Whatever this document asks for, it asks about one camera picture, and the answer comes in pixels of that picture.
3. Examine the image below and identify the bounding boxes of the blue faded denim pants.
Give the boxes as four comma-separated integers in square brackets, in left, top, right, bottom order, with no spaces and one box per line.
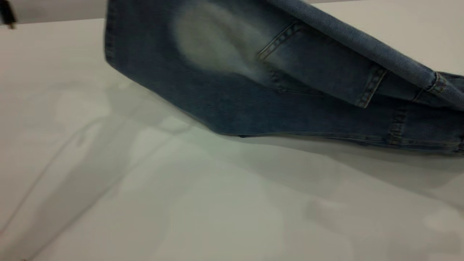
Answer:
[104,0,464,157]

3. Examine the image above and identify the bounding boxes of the black strap with tan tip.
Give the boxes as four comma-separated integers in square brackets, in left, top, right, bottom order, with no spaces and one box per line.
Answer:
[0,0,17,30]

